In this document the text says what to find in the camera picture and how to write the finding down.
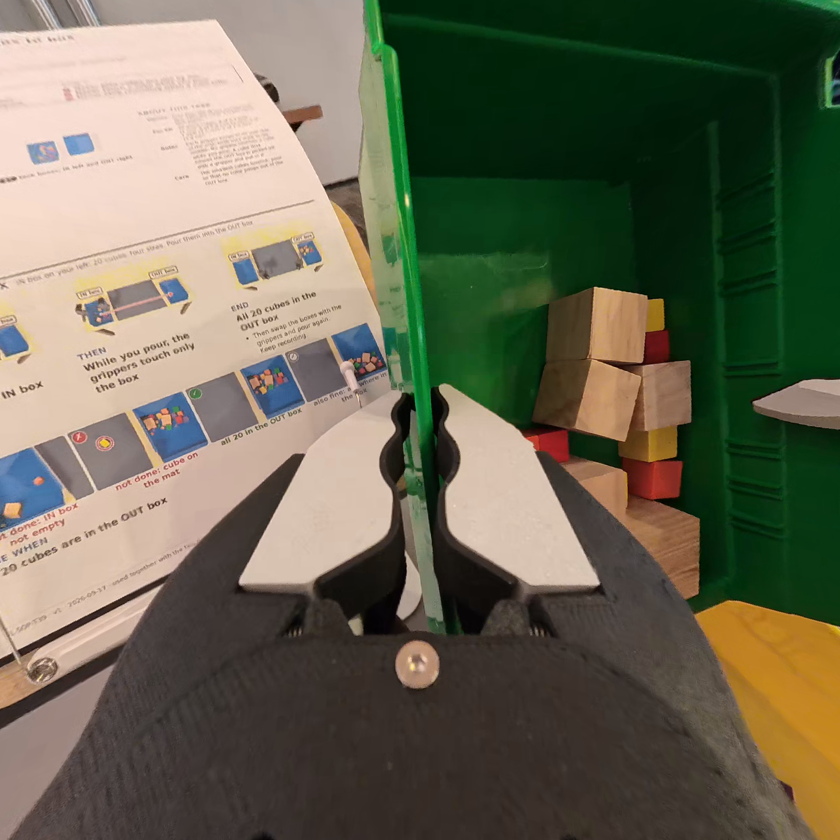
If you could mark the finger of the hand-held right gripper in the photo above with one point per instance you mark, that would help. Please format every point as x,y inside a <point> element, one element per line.
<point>807,403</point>

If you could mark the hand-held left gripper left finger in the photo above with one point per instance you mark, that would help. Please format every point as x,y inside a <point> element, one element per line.
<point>328,505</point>

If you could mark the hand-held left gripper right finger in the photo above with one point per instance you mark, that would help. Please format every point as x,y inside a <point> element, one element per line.
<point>512,512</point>

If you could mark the pile of coloured wooden cubes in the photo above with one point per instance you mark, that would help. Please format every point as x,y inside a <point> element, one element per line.
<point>597,325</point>

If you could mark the yellow plastic box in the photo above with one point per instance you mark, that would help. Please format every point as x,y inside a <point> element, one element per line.
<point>787,689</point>

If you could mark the green plastic box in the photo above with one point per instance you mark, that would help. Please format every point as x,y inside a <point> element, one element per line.
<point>525,131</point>

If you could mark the white plastic clip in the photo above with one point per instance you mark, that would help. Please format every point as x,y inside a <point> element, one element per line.
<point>350,377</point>

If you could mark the printed instruction sheet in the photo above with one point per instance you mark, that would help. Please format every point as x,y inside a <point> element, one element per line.
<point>164,197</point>

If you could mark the wooden document board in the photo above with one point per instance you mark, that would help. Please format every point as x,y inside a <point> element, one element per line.
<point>13,686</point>

